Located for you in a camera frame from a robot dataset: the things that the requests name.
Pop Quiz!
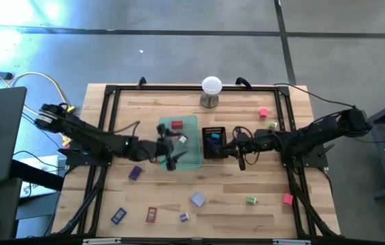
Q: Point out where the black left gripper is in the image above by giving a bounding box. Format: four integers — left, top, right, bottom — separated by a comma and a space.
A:
134, 123, 189, 171

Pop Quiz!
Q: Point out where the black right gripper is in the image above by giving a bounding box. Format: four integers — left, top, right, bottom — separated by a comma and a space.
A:
212, 129, 265, 172

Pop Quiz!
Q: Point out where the dark purple charger block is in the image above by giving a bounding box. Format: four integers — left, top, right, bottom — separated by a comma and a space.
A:
128, 165, 143, 181

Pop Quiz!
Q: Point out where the teal translucent plastic bin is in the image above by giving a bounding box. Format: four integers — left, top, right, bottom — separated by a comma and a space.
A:
158, 114, 203, 171

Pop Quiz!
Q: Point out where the black slotted plastic basket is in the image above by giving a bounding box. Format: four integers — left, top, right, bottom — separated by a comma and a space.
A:
201, 126, 228, 160

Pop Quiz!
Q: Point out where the lavender multi-port charger block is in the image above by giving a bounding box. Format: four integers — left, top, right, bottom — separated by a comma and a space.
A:
190, 191, 207, 208

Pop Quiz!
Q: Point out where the red calculator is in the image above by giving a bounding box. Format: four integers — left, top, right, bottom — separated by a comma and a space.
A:
145, 206, 158, 224

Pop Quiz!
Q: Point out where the white-shade metal table lamp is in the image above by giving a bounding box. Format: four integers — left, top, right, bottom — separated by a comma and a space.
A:
199, 76, 223, 109

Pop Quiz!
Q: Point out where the blue calculator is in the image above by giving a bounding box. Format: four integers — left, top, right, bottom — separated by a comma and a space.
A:
110, 207, 127, 225

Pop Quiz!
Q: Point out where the black desk stand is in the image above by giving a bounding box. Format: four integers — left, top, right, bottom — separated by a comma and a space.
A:
0, 159, 65, 241

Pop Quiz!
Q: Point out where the white paper box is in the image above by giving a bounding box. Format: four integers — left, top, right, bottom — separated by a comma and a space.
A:
18, 154, 61, 199

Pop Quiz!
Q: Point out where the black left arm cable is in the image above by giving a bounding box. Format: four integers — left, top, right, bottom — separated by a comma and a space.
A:
110, 120, 141, 133

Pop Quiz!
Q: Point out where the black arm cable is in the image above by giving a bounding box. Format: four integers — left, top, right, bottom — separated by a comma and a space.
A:
110, 120, 141, 133
273, 82, 356, 109

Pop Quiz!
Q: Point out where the black metal table frame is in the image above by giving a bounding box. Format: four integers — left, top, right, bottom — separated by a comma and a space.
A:
51, 83, 341, 239

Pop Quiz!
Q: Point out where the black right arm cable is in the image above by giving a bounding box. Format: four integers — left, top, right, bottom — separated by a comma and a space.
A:
273, 82, 356, 109

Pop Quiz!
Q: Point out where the silver edge bracket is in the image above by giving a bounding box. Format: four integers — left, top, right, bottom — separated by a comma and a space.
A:
273, 239, 312, 245
82, 238, 122, 245

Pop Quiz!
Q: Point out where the yellow floor cable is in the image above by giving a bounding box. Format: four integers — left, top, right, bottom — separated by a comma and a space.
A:
7, 71, 76, 149

